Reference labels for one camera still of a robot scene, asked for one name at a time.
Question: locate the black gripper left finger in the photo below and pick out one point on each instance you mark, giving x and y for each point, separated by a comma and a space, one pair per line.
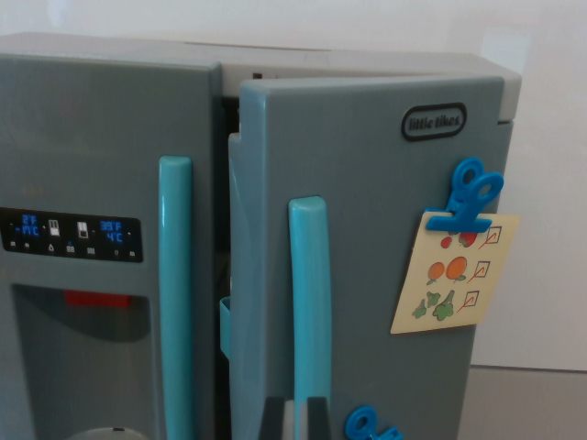
273, 421

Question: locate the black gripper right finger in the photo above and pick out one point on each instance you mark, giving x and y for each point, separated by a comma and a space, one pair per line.
319, 421

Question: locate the grey toy fridge body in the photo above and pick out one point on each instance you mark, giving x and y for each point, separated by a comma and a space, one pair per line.
367, 64

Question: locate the blue clip without card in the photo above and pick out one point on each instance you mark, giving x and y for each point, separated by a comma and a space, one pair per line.
355, 426

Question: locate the cream grocery list card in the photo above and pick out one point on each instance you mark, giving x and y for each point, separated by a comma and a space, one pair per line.
413, 311

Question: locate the red dispenser lever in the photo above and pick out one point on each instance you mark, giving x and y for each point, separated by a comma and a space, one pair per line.
96, 299

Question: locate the blue clip holding card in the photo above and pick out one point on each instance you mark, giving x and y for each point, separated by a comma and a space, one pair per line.
458, 220

